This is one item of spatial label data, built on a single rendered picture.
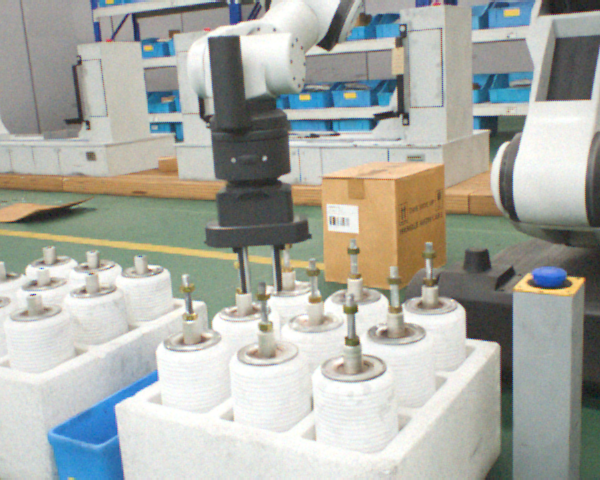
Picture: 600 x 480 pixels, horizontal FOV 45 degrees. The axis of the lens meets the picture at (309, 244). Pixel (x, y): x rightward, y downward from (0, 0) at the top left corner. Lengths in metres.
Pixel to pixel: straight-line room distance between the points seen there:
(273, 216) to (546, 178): 0.46
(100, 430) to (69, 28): 7.78
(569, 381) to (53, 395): 0.70
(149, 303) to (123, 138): 3.00
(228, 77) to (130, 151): 3.53
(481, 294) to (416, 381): 0.42
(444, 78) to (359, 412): 2.33
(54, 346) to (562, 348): 0.72
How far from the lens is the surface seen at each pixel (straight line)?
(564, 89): 1.25
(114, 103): 4.23
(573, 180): 1.12
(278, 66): 0.79
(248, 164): 0.80
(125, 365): 1.23
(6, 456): 1.24
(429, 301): 1.03
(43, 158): 4.58
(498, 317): 1.31
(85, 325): 1.23
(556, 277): 0.92
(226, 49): 0.77
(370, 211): 1.94
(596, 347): 1.28
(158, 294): 1.31
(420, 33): 3.07
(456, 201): 2.92
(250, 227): 0.83
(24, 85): 8.33
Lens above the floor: 0.58
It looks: 13 degrees down
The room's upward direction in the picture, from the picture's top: 4 degrees counter-clockwise
